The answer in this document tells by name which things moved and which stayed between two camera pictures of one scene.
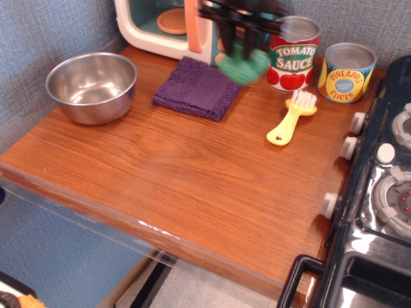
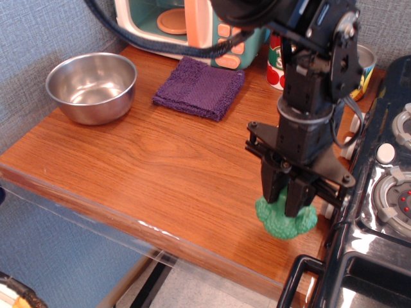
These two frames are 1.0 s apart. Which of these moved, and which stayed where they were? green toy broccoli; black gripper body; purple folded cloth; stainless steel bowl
Moved: black gripper body; green toy broccoli
Stayed: stainless steel bowl; purple folded cloth
